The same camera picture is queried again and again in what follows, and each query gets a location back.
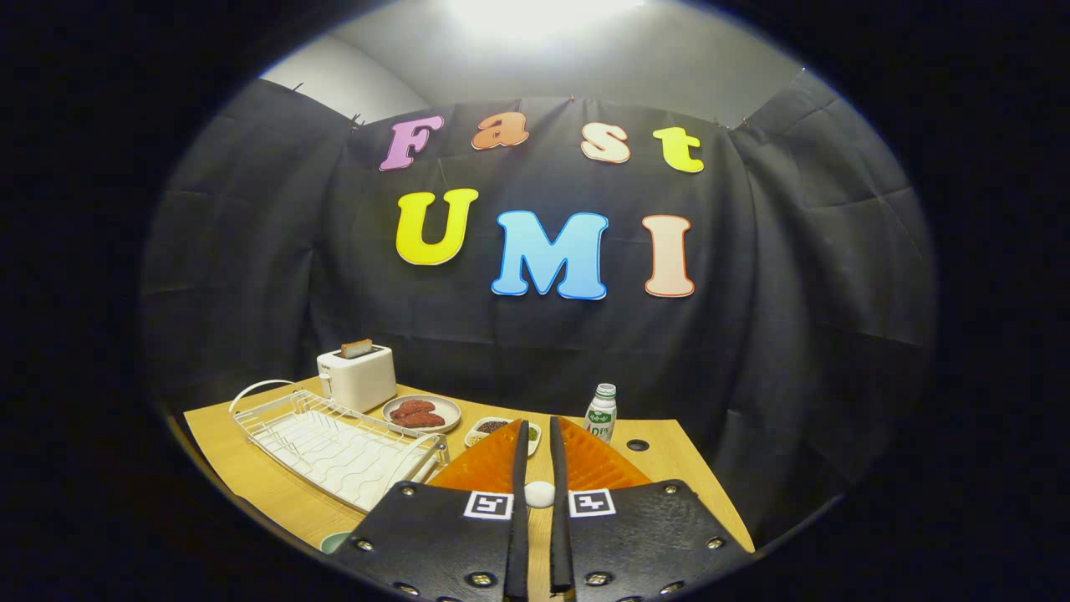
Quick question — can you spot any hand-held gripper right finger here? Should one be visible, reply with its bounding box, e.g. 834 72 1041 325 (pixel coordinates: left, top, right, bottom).
548 416 749 602

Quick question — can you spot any white bottle green label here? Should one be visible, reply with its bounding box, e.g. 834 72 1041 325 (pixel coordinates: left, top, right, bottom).
583 383 618 444

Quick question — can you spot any white divided dish with beans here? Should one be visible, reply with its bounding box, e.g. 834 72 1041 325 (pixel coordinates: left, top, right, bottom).
464 416 543 457

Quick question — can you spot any black backdrop cloth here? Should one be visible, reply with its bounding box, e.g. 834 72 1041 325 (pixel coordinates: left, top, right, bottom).
140 71 937 544

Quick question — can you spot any white toaster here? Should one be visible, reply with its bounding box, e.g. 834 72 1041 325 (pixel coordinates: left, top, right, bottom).
317 344 398 414

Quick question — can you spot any white wire dish rack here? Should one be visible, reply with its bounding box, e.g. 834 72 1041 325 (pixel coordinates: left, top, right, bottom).
228 380 451 513

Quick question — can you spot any beige plate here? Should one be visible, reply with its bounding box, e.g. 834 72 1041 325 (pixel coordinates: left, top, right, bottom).
382 395 462 435

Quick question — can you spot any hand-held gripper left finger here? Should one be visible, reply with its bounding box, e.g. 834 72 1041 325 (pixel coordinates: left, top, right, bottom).
334 420 532 602

